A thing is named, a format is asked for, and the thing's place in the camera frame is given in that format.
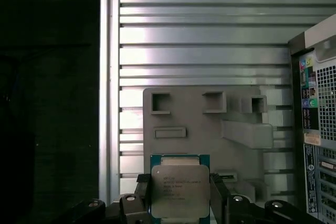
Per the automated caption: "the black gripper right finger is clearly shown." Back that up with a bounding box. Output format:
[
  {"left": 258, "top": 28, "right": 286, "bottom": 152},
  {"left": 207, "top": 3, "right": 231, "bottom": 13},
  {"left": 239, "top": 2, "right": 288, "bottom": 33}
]
[{"left": 209, "top": 173, "right": 318, "bottom": 224}]

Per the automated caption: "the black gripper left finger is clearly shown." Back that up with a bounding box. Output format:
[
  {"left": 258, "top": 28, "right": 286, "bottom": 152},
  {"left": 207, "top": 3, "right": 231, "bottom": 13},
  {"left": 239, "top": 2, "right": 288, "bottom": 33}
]
[{"left": 60, "top": 173, "right": 153, "bottom": 224}]

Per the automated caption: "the silver CPU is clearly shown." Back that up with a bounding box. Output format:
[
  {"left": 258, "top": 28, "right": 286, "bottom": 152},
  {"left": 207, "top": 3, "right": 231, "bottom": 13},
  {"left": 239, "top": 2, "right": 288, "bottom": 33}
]
[{"left": 149, "top": 153, "right": 211, "bottom": 221}]

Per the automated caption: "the grey parts rack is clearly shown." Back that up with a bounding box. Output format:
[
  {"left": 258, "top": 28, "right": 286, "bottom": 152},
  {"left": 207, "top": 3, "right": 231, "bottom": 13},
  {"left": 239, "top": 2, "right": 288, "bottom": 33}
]
[{"left": 143, "top": 86, "right": 274, "bottom": 209}]

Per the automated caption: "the black PC case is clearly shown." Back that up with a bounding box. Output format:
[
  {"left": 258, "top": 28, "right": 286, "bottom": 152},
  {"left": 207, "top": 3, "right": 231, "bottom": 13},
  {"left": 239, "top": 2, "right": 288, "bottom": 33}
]
[{"left": 287, "top": 13, "right": 336, "bottom": 224}]

